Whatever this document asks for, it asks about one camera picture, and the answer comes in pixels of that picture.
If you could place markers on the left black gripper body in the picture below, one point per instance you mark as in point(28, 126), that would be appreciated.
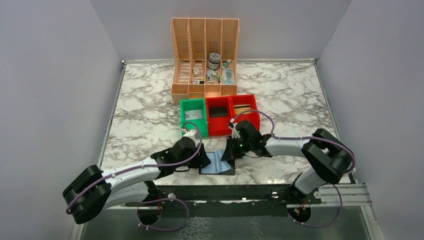
point(201, 158)

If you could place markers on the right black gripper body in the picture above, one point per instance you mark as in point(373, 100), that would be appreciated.
point(230, 151)

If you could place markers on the black card holder wallet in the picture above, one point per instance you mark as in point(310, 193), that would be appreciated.
point(217, 166)

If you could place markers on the red plastic bin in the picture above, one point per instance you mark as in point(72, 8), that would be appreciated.
point(246, 99)
point(218, 126)

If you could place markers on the green plastic bin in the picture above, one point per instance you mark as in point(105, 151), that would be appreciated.
point(192, 104)

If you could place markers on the black VIP credit card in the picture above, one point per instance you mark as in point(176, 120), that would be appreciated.
point(217, 112)

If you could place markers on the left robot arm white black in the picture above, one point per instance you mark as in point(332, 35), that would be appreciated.
point(93, 190)

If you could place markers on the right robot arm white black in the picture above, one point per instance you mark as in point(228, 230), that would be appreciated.
point(329, 159)

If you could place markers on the silver card in green bin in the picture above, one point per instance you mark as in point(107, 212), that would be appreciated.
point(196, 114)

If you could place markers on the blue packaged item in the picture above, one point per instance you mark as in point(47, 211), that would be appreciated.
point(227, 77)

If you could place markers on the small white bottle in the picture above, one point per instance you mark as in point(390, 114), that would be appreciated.
point(208, 77)

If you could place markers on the green marker pen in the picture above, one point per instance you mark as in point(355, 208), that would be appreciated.
point(216, 76)

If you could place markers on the small white box in organizer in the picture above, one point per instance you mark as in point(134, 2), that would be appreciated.
point(196, 71)

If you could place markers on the green capped tube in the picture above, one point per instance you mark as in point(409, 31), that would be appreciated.
point(226, 64)

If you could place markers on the round grey tin jar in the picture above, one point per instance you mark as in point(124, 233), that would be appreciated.
point(214, 61)

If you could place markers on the peach desk file organizer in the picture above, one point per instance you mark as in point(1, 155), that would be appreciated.
point(193, 39)

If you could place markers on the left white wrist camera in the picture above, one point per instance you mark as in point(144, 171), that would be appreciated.
point(192, 133)

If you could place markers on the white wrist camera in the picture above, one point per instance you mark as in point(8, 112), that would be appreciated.
point(235, 134)
point(192, 133)

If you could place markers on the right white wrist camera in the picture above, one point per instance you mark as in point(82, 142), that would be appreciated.
point(235, 134)

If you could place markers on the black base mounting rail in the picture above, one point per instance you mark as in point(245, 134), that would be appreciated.
point(278, 193)

